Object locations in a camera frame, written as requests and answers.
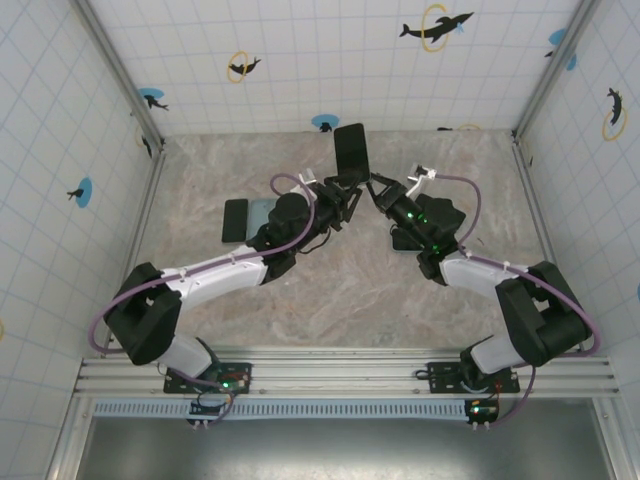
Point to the magenta-framed black smartphone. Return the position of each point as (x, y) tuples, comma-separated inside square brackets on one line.
[(402, 240)]

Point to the silver-framed black smartphone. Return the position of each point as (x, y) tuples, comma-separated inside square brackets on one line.
[(351, 147)]

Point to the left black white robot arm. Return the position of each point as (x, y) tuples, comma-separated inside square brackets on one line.
[(215, 275)]

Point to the dolphin on blue disc sticker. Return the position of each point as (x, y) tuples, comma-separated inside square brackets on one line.
[(151, 97), (556, 36), (84, 192), (324, 120)]

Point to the small black control board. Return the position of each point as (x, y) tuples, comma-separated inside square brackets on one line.
[(482, 411), (205, 410)]

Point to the grey metal panel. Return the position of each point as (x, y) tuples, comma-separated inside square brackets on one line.
[(340, 450)]

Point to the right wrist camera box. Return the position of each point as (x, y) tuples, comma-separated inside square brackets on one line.
[(420, 180)]

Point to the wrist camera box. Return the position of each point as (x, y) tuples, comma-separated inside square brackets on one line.
[(420, 180), (307, 179)]

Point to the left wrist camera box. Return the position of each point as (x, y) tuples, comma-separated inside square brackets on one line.
[(307, 179)]

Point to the aluminium table side rail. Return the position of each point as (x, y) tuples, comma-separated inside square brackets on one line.
[(145, 210), (548, 240)]

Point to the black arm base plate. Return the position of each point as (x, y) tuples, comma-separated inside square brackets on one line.
[(242, 372), (442, 375)]

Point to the long aluminium mounting rail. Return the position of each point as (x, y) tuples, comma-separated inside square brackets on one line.
[(340, 372)]

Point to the aluminium corner post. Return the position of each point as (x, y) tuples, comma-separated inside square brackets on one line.
[(121, 75), (545, 85)]

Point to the aluminium frame post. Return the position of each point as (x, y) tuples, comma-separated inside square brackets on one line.
[(67, 445), (617, 445)]

